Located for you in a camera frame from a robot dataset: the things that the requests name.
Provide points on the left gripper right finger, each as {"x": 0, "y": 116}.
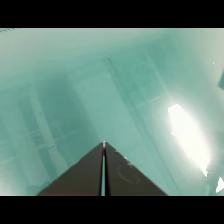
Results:
{"x": 128, "y": 180}

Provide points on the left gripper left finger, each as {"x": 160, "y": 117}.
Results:
{"x": 83, "y": 180}

